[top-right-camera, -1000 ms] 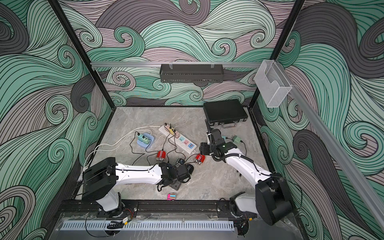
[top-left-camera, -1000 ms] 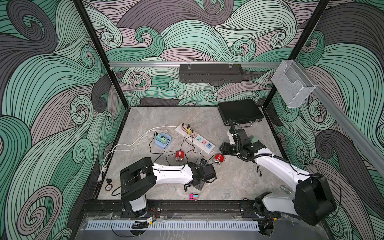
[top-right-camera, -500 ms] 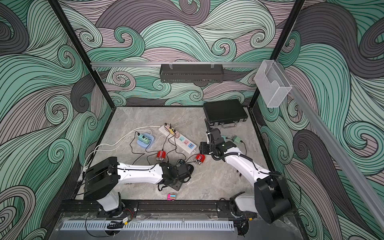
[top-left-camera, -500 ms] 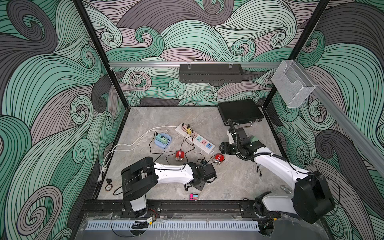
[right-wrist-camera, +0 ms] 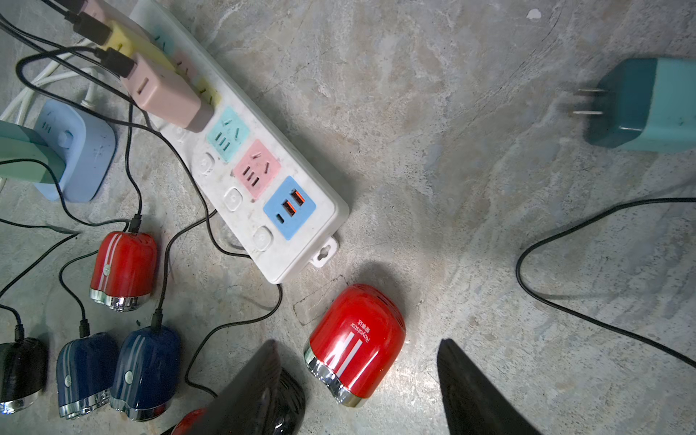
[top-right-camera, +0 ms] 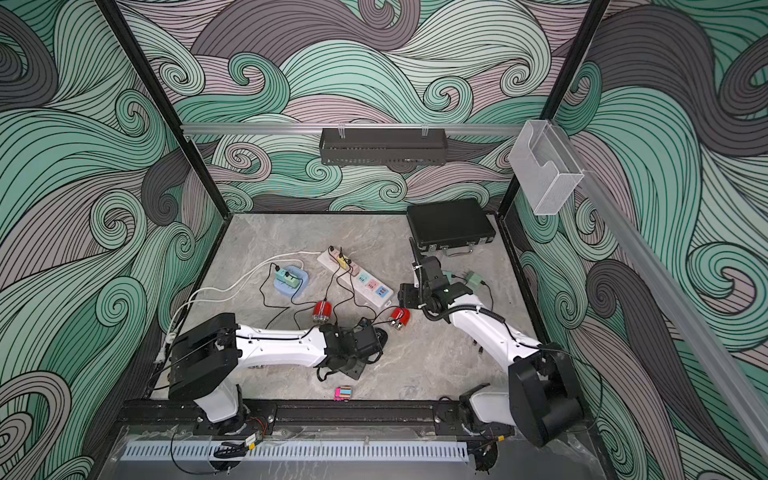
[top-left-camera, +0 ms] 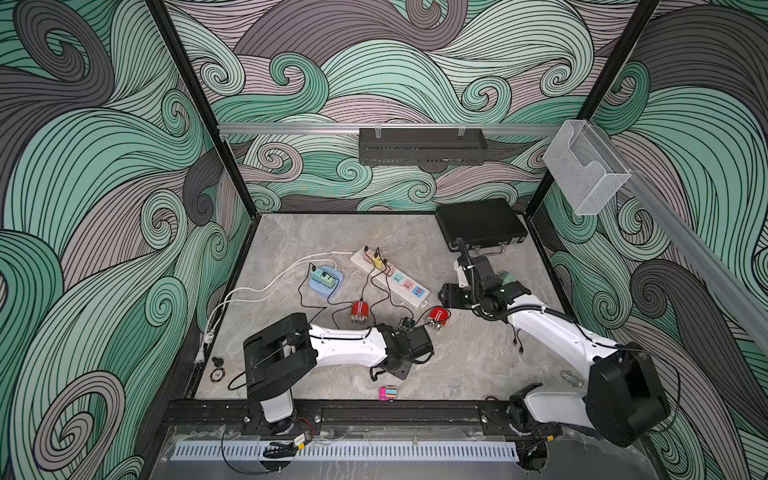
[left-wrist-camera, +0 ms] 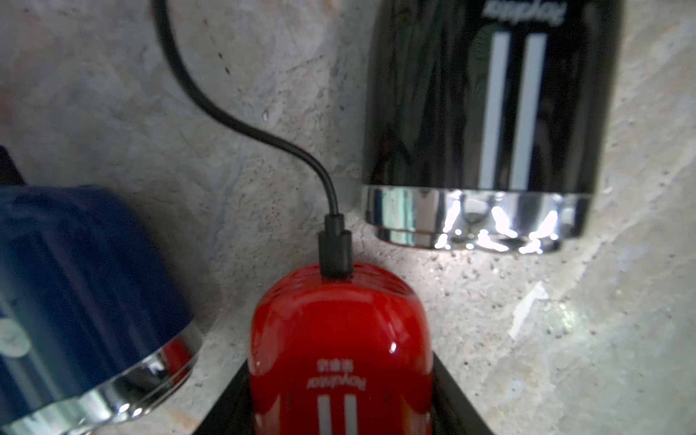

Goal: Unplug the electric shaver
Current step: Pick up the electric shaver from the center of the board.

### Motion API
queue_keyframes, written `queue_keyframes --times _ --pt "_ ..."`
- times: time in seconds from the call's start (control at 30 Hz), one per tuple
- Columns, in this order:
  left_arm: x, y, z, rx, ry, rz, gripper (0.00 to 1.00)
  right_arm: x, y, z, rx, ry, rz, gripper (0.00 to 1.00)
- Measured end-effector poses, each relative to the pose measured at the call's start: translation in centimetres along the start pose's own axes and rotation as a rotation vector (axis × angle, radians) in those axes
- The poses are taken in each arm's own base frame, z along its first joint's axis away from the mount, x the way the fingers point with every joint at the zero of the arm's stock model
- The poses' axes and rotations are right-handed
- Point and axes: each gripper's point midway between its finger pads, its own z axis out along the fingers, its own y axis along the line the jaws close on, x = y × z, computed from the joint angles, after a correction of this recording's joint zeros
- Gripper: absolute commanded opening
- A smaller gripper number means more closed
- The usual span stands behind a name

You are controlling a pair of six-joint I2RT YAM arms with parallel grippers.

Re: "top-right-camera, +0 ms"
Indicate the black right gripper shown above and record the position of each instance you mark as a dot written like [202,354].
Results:
[405,293]

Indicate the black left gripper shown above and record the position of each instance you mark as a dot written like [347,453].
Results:
[359,370]

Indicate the light green USB charger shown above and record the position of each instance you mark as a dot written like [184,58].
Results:
[474,279]

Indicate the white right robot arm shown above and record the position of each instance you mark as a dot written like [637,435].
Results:
[543,395]

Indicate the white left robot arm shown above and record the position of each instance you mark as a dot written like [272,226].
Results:
[203,359]

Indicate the pink striped small box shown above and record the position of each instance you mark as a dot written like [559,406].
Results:
[343,393]

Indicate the white long power strip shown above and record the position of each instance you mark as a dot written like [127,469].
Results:
[368,289]

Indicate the black briefcase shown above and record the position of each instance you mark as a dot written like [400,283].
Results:
[449,224]

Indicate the blue round power socket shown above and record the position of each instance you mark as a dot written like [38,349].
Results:
[290,292]

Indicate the green charger on blue socket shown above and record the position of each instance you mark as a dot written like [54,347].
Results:
[287,278]

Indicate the black front mounting rail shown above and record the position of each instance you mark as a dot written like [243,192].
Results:
[440,417]

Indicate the black wall shelf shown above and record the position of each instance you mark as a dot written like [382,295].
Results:
[399,148]

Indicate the clear acrylic wall holder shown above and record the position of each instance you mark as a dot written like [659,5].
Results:
[545,164]

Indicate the white slotted cable duct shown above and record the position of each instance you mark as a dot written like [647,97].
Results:
[312,450]

